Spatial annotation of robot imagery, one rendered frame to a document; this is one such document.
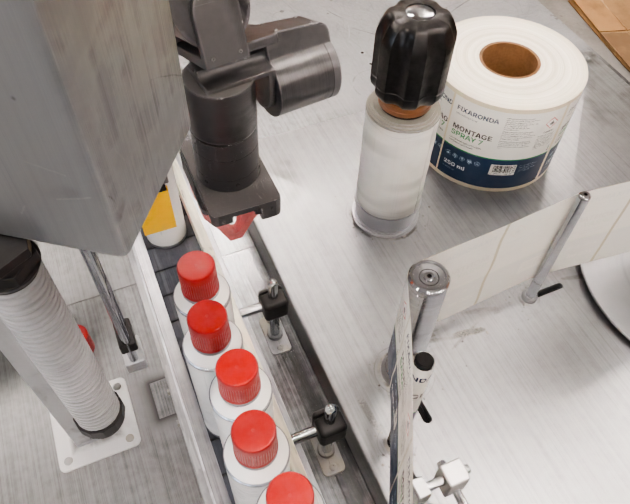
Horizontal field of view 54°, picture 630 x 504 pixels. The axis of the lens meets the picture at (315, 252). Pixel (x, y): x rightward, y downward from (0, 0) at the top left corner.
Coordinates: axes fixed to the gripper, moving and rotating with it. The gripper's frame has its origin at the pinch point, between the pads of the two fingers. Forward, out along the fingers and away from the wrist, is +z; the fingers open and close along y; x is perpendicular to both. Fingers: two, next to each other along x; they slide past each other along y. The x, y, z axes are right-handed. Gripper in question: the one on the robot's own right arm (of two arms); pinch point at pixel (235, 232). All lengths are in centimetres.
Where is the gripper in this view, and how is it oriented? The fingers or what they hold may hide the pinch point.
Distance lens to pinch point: 64.6
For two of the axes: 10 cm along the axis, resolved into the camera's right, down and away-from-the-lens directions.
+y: -4.0, -7.4, 5.4
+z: -0.4, 6.0, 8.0
